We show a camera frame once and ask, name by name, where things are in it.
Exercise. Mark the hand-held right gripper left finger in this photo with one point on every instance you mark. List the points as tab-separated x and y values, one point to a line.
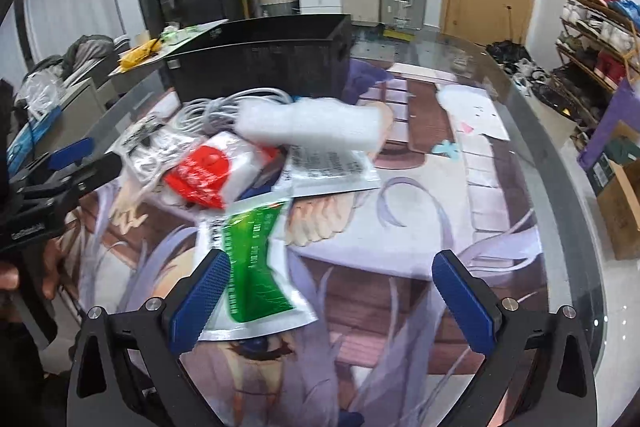
200	297

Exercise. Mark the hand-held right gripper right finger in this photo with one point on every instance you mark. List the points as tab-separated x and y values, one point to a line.
462	302

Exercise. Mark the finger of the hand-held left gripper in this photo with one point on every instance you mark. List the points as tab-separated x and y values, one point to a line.
100	172
72	153

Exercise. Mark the clear packet with black print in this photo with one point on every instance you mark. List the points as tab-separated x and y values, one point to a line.
145	142

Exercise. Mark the green foil packet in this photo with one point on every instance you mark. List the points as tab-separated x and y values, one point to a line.
250	257

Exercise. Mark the red and white packet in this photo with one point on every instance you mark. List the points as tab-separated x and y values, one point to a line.
205	172

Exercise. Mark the white packet with black text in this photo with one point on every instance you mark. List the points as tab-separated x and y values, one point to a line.
325	167

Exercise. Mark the black storage box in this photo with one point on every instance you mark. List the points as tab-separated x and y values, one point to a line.
260	67

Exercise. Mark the white foam wrap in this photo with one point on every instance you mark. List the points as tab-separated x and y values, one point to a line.
310	127

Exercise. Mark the person's left hand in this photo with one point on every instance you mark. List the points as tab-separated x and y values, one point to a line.
47	264

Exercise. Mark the grey side table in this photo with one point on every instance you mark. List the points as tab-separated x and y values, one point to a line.
75	102

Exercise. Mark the clear plastic bag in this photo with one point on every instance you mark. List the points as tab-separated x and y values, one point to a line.
42	89

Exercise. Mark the printed table mat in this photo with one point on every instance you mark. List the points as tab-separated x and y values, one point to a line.
400	232

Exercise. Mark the grey coffee table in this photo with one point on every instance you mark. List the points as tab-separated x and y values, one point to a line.
135	79

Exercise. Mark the grey sofa with jackets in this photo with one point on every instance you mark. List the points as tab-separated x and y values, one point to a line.
87	49

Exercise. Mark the yellow bag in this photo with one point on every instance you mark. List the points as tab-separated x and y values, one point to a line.
140	54

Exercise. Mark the green plastic bag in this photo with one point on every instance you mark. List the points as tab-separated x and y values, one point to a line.
180	34

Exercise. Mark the open cardboard box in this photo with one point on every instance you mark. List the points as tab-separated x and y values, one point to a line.
622	212

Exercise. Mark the dark green box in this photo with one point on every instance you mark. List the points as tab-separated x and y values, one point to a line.
607	162

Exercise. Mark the black mesh bag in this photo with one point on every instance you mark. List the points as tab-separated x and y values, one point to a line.
556	99

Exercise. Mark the purple board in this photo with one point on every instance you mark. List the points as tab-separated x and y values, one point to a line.
617	112

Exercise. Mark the woven laundry basket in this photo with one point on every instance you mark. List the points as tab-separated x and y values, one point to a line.
277	2

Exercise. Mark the pile of shoes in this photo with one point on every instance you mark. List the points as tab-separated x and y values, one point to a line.
517	62

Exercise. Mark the shoe rack with shoes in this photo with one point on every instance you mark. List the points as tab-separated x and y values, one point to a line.
600	42

